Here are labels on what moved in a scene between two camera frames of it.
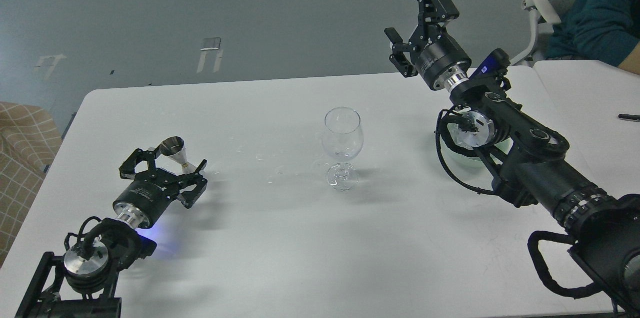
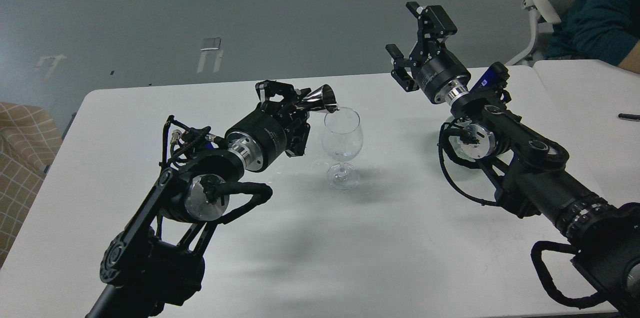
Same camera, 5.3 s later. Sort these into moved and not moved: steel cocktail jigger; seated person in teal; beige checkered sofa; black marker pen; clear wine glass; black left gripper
Moved: black left gripper; steel cocktail jigger
Not moved: clear wine glass; beige checkered sofa; seated person in teal; black marker pen
